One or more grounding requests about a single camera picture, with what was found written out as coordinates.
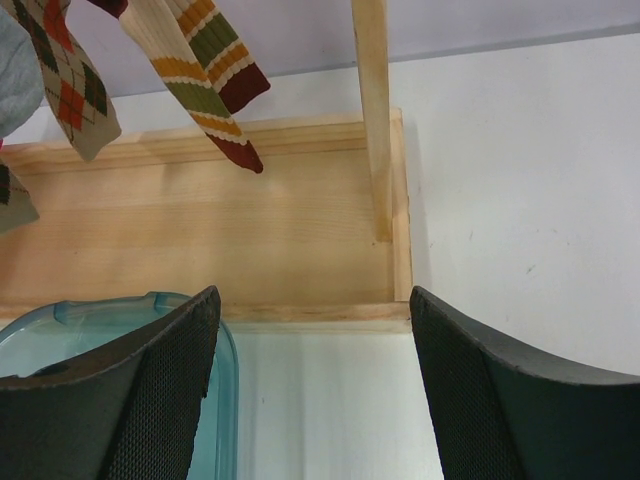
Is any argyle patterned sock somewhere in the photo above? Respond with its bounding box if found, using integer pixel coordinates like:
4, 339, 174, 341
1, 0, 121, 162

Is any wooden clothes rack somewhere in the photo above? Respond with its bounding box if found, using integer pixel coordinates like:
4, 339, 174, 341
1, 1, 413, 333

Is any cream striped sock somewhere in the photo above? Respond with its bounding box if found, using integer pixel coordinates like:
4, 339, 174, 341
93, 0, 270, 173

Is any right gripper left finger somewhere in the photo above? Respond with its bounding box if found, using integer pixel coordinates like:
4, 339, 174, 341
1, 286, 221, 479

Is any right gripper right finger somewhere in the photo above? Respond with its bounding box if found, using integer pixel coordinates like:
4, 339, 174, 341
409, 286, 639, 479

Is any blue translucent plastic bin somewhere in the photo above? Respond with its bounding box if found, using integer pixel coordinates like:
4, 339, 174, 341
1, 292, 239, 479

